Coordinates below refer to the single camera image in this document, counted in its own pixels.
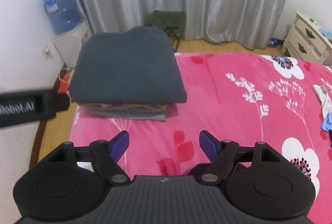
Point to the green folding stool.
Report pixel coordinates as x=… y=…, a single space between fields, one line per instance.
x=173 y=23

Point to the stack of folded clothes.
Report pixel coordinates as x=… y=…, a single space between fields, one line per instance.
x=128 y=111

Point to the pink floral bed blanket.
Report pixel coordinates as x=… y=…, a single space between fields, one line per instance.
x=234 y=96

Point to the white water dispenser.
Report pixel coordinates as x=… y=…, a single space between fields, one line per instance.
x=69 y=44

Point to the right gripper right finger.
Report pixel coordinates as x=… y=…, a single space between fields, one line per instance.
x=221 y=155

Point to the cream bedside cabinet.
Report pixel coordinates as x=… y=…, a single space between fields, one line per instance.
x=307 y=42

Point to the dark grey garment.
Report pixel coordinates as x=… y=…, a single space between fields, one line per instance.
x=135 y=67

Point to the white garment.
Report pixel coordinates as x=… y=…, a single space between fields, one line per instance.
x=323 y=96

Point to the blue water bottle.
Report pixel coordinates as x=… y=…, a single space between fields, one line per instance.
x=63 y=15

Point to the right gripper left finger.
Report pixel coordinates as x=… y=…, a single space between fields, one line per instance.
x=105 y=157

